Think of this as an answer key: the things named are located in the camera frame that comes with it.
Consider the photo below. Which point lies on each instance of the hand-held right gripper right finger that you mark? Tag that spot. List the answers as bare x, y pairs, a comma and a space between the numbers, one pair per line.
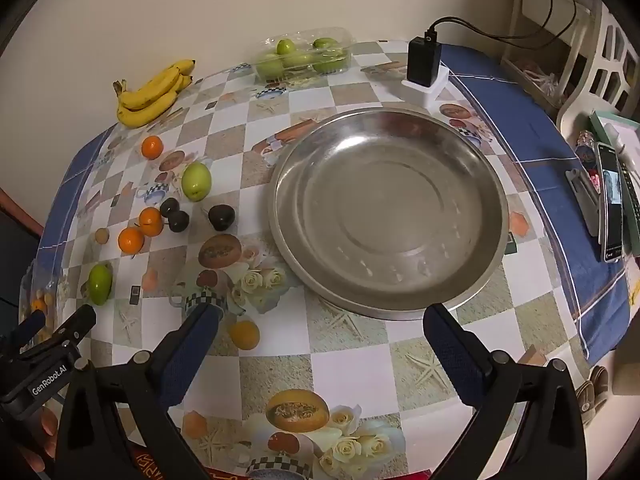
452, 355

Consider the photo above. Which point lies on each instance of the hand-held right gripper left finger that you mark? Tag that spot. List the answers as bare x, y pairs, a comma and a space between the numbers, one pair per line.
192, 350

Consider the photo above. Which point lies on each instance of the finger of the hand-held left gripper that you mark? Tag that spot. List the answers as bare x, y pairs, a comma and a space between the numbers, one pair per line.
29, 326
75, 327

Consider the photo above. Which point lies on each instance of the dark green mango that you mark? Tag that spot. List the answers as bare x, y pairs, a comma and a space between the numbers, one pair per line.
99, 284

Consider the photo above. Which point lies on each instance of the small yellow-orange citrus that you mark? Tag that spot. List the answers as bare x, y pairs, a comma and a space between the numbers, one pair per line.
244, 335

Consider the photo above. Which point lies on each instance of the small tan longan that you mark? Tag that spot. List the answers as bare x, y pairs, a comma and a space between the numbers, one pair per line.
102, 235

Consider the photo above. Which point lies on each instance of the orange tangerine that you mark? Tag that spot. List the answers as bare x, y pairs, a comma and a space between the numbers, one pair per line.
131, 240
151, 146
150, 221

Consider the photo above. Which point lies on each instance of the large steel bowl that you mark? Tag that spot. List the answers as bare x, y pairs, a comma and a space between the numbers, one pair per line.
390, 210

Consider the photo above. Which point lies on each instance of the light green mango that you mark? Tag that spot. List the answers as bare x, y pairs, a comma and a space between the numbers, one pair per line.
196, 181

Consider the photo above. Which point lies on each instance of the person's left hand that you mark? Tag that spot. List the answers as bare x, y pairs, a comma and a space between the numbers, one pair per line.
45, 427

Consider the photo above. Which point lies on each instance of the plastic bag of oranges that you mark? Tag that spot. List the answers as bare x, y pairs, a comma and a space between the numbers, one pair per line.
37, 305

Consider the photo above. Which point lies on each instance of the brown slipper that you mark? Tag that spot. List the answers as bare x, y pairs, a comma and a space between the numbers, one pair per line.
592, 385

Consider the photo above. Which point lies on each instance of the grey phone stand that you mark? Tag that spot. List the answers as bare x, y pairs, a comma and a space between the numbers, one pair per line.
582, 195

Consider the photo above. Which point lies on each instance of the black smartphone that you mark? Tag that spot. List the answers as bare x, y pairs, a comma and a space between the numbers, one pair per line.
611, 200

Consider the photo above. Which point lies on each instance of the yellow banana bunch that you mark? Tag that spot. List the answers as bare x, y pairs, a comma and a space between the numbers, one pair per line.
145, 105

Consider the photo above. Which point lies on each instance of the dark remote control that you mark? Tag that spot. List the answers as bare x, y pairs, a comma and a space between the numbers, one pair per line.
632, 200

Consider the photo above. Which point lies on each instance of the patterned round tin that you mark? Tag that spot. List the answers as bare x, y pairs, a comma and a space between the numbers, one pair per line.
585, 145

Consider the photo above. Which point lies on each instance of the small white bottle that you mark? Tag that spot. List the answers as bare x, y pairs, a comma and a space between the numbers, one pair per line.
615, 137

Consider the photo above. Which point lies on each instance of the crumpled clear plastic bag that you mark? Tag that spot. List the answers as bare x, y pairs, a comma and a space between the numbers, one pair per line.
542, 80

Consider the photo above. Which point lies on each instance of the green cardboard box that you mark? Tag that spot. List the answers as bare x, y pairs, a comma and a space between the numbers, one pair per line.
627, 122

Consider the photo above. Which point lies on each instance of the black power adapter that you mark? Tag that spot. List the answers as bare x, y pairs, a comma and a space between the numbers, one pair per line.
425, 60

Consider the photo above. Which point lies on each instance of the pile of green jujubes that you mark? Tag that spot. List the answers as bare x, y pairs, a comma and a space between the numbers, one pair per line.
300, 60

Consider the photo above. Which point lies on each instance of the white plastic chair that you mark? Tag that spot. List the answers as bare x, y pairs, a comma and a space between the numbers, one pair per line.
600, 75

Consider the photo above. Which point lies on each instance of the clear plastic clamshell box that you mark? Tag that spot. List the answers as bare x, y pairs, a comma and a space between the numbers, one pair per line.
347, 50

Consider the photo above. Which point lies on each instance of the white wooden shelf rack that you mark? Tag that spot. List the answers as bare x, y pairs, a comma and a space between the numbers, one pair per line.
520, 15

